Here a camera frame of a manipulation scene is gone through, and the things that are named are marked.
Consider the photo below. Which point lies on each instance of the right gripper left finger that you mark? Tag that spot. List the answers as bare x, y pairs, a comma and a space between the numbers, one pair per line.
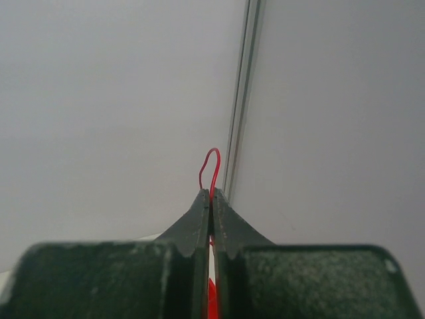
163, 278

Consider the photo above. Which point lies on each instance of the right aluminium frame post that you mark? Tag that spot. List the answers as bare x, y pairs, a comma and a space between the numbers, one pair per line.
247, 56

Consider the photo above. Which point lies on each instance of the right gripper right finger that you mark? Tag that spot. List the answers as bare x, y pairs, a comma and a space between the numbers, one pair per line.
256, 278

